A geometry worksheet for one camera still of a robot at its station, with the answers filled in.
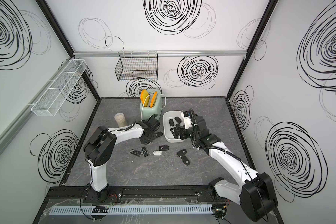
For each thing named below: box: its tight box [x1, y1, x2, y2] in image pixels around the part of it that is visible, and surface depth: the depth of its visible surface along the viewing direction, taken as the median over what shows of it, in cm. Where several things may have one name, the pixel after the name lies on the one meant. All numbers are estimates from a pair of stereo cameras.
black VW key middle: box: [159, 145, 169, 152], surface depth 92 cm
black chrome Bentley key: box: [140, 146, 149, 157], surface depth 90 cm
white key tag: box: [152, 150, 163, 156], surface depth 90 cm
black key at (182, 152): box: [176, 148, 188, 157], surface depth 91 cm
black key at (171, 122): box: [168, 118, 175, 127], surface depth 104 cm
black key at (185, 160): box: [180, 155, 191, 166], surface depth 87 cm
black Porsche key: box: [129, 149, 143, 157], surface depth 90 cm
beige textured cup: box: [114, 112, 128, 128], surface depth 96 cm
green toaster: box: [139, 89, 163, 122], surface depth 96 cm
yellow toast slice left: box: [140, 89, 150, 107], surface depth 95 cm
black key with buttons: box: [174, 116, 183, 124], surface depth 107 cm
